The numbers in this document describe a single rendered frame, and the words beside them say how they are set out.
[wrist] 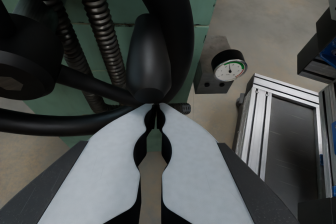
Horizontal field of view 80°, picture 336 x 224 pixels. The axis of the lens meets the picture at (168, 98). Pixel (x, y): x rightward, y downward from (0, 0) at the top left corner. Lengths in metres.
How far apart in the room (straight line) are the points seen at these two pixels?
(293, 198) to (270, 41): 1.11
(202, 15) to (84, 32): 0.21
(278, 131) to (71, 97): 0.78
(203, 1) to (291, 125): 0.75
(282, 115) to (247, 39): 0.76
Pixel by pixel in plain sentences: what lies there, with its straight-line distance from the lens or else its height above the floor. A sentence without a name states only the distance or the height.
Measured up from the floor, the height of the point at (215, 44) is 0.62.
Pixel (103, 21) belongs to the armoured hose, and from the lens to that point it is 0.23.
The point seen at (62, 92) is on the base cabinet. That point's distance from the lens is 0.57.
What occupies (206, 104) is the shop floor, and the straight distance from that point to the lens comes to 1.14.
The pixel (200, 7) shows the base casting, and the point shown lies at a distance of 0.37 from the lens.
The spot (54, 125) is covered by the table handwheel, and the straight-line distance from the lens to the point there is 0.30.
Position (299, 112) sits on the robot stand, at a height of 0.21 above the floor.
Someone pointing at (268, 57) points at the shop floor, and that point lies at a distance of 1.54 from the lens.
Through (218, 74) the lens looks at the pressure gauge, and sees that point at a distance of 0.40.
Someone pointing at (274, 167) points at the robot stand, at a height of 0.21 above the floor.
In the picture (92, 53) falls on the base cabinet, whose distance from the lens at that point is 0.44.
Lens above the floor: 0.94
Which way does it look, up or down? 57 degrees down
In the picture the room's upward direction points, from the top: 8 degrees clockwise
